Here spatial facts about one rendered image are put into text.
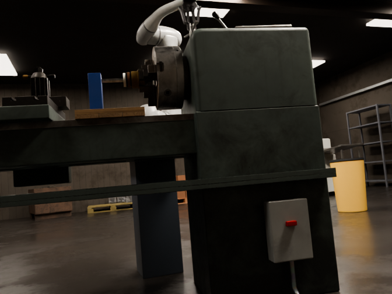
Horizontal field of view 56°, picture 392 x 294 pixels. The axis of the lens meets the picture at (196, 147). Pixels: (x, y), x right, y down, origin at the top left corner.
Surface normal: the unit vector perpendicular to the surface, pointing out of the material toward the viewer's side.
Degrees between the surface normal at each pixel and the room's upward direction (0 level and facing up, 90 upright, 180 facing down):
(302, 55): 90
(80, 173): 90
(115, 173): 90
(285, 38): 90
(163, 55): 63
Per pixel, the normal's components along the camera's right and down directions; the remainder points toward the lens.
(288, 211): 0.18, -0.10
